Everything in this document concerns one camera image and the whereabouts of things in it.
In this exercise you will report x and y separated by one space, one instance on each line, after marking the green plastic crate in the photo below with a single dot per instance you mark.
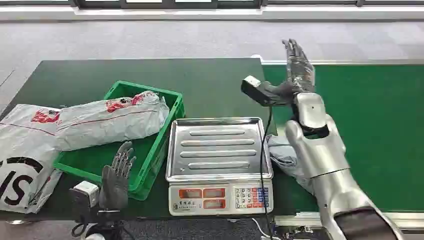
145 165

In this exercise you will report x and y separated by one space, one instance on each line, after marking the green conveyor belt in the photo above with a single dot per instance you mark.
381 132

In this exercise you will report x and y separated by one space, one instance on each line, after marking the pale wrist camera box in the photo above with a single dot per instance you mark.
86 192
252 81

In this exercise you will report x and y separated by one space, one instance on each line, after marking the grey parcel bag red print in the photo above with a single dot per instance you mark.
109 122

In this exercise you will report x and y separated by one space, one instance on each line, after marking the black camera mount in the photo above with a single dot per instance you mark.
265 94
79 212

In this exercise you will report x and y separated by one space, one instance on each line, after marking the small plain grey parcel bag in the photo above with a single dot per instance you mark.
285 157

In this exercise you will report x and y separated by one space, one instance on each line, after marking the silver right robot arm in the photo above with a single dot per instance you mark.
328 165

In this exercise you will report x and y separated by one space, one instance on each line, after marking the steel electronic weighing scale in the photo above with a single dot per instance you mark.
218 159

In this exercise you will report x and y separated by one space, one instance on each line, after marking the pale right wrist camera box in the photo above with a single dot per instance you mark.
252 81

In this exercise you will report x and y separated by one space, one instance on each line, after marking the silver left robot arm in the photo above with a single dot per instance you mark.
111 225

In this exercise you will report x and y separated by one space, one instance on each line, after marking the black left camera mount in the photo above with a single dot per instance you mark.
79 212

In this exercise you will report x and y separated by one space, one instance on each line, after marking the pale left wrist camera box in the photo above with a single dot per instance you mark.
86 192

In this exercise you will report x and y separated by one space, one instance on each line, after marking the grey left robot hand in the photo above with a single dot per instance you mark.
114 185

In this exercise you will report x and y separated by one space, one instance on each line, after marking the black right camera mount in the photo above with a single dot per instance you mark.
265 94

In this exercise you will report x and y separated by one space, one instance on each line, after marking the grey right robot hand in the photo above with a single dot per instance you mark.
299 74

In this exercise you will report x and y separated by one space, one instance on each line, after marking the large grey parcel black letters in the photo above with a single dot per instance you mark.
23 159

